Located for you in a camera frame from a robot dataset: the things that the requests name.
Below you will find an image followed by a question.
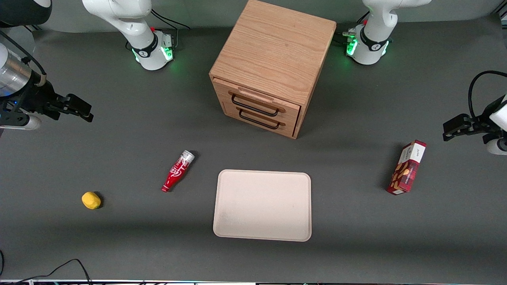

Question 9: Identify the black metal drawer handle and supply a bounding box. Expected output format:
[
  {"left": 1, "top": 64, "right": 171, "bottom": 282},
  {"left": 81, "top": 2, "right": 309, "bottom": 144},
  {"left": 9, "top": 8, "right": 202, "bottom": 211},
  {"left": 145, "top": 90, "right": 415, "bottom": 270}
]
[
  {"left": 238, "top": 110, "right": 280, "bottom": 130},
  {"left": 231, "top": 94, "right": 280, "bottom": 118}
]

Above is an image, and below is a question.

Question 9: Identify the black base cable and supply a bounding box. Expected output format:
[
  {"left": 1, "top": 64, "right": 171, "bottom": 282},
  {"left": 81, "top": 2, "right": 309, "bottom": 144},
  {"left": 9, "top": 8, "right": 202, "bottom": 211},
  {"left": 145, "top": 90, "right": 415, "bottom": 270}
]
[
  {"left": 335, "top": 11, "right": 370, "bottom": 45},
  {"left": 150, "top": 8, "right": 191, "bottom": 31}
]

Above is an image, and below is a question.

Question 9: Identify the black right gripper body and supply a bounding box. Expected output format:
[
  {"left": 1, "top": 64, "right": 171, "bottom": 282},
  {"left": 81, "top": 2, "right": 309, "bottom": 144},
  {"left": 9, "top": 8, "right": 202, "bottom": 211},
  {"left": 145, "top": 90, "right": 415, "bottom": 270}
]
[{"left": 0, "top": 81, "right": 67, "bottom": 124}]

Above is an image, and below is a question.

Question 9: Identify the wooden drawer cabinet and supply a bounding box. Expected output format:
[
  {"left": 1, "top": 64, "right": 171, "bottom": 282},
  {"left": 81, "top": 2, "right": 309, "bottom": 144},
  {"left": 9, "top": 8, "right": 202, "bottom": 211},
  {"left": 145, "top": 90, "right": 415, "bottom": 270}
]
[{"left": 209, "top": 0, "right": 337, "bottom": 140}]

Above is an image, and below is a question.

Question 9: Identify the black left base cable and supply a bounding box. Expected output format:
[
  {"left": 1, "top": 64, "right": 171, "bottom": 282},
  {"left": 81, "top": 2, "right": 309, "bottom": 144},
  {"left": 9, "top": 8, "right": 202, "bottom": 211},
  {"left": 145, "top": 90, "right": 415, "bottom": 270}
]
[{"left": 335, "top": 11, "right": 370, "bottom": 45}]

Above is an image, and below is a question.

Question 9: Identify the wooden drawer with deep tray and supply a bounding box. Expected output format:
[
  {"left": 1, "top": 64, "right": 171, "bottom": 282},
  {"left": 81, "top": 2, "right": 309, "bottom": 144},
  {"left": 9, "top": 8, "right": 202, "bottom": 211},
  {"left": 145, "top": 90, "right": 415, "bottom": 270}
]
[{"left": 213, "top": 77, "right": 302, "bottom": 124}]

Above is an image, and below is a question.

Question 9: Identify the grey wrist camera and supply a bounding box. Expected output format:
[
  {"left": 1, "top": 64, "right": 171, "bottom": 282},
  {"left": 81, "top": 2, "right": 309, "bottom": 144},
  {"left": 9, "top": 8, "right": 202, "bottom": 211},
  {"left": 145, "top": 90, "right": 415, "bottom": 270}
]
[
  {"left": 0, "top": 113, "right": 42, "bottom": 131},
  {"left": 484, "top": 135, "right": 507, "bottom": 156}
]

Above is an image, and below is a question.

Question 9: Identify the yellow lemon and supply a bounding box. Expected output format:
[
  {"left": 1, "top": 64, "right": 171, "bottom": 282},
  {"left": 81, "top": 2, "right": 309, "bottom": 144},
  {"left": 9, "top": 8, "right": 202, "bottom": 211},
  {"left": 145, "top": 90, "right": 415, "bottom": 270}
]
[{"left": 82, "top": 192, "right": 102, "bottom": 210}]

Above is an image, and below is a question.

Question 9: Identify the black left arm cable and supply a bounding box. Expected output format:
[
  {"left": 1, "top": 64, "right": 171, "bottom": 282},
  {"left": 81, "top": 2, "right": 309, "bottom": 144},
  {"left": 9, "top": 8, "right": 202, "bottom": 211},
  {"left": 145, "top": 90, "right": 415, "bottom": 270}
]
[{"left": 468, "top": 70, "right": 507, "bottom": 120}]

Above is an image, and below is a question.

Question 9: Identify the red ketchup bottle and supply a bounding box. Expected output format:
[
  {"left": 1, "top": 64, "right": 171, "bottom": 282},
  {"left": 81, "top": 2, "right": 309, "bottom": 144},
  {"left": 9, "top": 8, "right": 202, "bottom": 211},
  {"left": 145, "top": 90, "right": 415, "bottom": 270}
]
[{"left": 161, "top": 150, "right": 196, "bottom": 193}]

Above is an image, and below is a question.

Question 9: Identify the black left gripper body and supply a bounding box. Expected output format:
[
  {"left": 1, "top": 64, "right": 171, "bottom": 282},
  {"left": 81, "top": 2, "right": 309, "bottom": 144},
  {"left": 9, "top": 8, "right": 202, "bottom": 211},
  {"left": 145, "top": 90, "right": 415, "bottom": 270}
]
[{"left": 469, "top": 95, "right": 498, "bottom": 136}]

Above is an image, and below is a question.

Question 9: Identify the black floor cable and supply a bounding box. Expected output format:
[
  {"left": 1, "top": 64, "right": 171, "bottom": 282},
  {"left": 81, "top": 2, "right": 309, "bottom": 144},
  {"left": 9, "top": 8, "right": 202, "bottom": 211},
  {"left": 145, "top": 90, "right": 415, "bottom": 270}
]
[{"left": 0, "top": 249, "right": 94, "bottom": 285}]

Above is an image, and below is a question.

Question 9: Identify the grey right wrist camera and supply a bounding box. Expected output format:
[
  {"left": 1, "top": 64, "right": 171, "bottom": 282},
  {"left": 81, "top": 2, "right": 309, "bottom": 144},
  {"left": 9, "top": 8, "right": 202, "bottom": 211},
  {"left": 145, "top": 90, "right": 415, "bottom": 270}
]
[{"left": 0, "top": 113, "right": 42, "bottom": 131}]

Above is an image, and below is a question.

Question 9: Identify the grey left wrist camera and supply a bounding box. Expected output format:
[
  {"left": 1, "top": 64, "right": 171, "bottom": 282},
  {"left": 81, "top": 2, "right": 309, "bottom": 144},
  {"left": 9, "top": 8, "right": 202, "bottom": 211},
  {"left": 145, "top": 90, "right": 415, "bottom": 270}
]
[{"left": 484, "top": 135, "right": 507, "bottom": 156}]

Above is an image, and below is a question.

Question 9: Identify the red cookie box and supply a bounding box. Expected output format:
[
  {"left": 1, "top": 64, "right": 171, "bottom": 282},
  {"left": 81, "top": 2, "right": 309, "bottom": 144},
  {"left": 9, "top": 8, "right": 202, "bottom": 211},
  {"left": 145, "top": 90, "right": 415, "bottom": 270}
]
[{"left": 387, "top": 140, "right": 427, "bottom": 196}]

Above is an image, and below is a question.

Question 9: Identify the beige plastic tray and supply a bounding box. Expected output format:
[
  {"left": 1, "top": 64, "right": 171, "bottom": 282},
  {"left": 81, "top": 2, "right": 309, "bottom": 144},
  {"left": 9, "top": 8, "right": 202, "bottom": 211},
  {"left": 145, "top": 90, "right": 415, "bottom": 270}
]
[{"left": 213, "top": 169, "right": 313, "bottom": 242}]

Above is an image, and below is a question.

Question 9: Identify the wooden drawer front panel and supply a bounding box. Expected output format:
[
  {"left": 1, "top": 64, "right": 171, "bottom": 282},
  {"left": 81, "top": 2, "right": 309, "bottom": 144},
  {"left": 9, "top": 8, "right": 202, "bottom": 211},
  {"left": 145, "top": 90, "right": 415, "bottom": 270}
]
[{"left": 223, "top": 102, "right": 298, "bottom": 139}]

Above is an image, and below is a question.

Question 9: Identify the black right base cable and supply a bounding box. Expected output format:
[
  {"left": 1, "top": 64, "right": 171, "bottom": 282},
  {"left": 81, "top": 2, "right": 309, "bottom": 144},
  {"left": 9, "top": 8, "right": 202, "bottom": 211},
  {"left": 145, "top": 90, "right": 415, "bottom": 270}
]
[{"left": 150, "top": 8, "right": 191, "bottom": 31}]

